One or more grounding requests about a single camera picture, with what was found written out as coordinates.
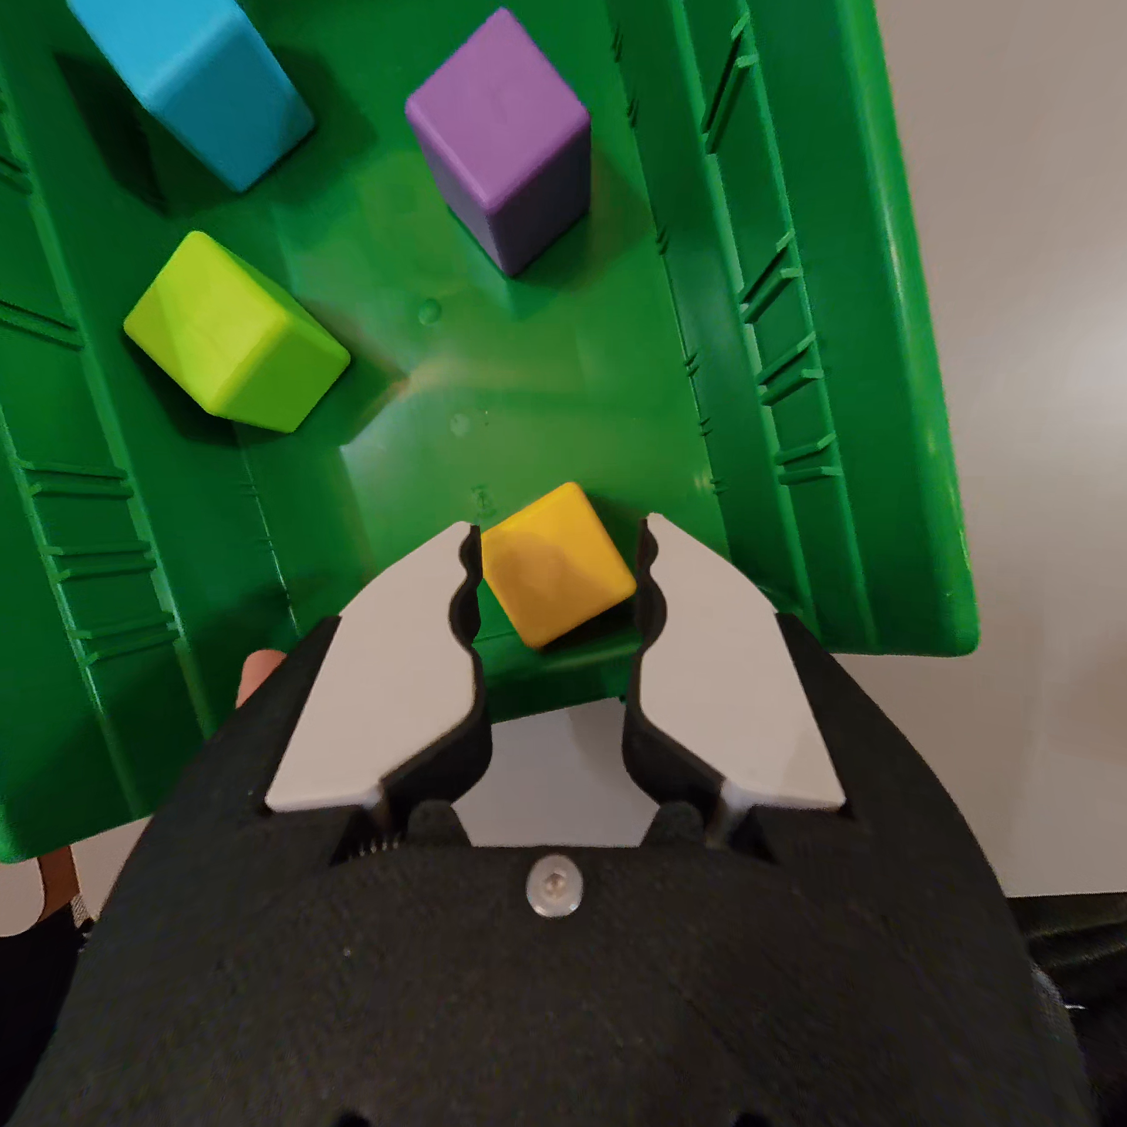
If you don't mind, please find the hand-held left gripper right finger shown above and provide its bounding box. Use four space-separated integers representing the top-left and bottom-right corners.
623 513 847 844

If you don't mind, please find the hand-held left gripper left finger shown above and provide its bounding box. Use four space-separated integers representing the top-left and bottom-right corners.
263 521 494 836

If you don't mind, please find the yellow cube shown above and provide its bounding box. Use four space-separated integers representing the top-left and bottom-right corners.
480 480 639 652

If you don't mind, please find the green plastic bin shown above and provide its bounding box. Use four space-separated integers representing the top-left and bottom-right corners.
0 0 982 862

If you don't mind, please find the lime green cube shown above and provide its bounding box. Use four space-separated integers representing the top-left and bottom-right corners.
124 231 352 438

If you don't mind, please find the purple cube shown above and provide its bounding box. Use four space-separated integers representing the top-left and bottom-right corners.
406 7 589 278

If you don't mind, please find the light blue cube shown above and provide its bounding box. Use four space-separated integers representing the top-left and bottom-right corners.
65 0 318 194

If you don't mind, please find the person's left forearm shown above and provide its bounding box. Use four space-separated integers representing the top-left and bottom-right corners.
0 844 93 1092

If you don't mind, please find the grey desk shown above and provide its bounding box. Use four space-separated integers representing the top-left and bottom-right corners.
0 0 1127 936

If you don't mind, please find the person's dark clothing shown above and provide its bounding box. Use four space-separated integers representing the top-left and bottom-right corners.
1009 893 1127 1127

